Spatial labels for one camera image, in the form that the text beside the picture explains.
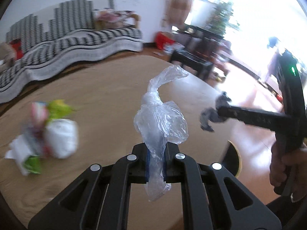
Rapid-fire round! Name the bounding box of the black gold trash bin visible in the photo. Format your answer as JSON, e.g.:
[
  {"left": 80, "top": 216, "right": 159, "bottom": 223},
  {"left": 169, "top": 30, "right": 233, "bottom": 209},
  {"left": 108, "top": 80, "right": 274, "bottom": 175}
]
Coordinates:
[{"left": 221, "top": 140, "right": 242, "bottom": 177}]

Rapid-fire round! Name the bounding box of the brown plush toy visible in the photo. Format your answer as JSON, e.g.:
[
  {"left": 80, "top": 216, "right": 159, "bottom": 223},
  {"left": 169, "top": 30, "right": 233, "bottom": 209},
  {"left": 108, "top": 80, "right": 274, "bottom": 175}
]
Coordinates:
[{"left": 0, "top": 42, "right": 16, "bottom": 73}]

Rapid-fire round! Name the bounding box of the white tissue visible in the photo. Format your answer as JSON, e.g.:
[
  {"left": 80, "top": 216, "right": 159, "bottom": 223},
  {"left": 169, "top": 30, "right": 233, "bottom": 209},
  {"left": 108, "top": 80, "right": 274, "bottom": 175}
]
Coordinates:
[{"left": 44, "top": 119, "right": 78, "bottom": 159}]

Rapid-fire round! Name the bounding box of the yellow green popcorn bag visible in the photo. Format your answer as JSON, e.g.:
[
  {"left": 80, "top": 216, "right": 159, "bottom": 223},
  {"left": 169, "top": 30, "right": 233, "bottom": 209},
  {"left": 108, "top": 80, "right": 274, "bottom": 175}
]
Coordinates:
[{"left": 47, "top": 99, "right": 74, "bottom": 121}]

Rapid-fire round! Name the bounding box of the pink striped round toy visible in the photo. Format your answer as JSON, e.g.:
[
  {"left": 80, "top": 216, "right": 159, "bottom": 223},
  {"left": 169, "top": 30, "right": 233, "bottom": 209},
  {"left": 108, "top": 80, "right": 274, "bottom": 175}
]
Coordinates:
[{"left": 30, "top": 102, "right": 49, "bottom": 128}]

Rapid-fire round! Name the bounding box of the clear plastic bag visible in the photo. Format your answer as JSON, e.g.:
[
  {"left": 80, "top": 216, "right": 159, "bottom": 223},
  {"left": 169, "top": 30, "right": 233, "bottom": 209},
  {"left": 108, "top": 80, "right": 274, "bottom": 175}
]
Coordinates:
[{"left": 134, "top": 65, "right": 188, "bottom": 201}]

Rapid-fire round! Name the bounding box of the patterned cushion on sofa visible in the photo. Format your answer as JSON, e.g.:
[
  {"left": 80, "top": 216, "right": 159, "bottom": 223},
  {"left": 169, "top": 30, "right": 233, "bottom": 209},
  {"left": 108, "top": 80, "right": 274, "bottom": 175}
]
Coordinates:
[{"left": 93, "top": 8, "right": 141, "bottom": 30}]

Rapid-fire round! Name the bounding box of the grey paper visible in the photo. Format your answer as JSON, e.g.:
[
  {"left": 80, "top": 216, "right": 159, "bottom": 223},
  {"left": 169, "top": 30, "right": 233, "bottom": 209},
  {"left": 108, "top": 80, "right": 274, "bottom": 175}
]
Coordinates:
[{"left": 199, "top": 91, "right": 232, "bottom": 132}]

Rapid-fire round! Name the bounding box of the black wooden chair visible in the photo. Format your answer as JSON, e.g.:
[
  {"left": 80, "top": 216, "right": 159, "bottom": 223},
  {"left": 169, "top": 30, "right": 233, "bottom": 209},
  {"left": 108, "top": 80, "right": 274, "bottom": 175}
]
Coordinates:
[{"left": 170, "top": 25, "right": 224, "bottom": 81}]

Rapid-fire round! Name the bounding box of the red cushion on sofa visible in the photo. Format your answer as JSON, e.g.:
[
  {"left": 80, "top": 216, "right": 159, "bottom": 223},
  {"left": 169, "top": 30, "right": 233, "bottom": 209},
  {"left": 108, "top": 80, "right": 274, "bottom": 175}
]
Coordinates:
[{"left": 9, "top": 40, "right": 23, "bottom": 60}]

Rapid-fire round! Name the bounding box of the black white striped sofa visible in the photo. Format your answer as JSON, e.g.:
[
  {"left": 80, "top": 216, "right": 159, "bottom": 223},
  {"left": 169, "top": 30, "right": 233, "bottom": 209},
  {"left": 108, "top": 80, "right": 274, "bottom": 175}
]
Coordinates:
[{"left": 1, "top": 0, "right": 143, "bottom": 103}]

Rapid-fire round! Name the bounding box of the red bag by wall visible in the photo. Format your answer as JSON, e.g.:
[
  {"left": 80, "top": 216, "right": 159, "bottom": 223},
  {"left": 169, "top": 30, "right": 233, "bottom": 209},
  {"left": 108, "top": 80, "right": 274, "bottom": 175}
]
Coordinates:
[{"left": 154, "top": 31, "right": 175, "bottom": 50}]

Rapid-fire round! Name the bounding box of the right hand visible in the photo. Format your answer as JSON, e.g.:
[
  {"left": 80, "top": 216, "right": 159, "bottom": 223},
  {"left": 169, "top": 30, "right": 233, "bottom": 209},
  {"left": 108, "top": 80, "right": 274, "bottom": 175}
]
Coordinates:
[{"left": 270, "top": 142, "right": 306, "bottom": 202}]

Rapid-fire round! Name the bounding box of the white green carton box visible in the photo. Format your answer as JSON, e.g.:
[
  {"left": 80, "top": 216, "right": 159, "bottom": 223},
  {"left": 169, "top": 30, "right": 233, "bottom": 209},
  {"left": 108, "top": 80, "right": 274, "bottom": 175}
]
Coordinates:
[{"left": 5, "top": 135, "right": 41, "bottom": 176}]

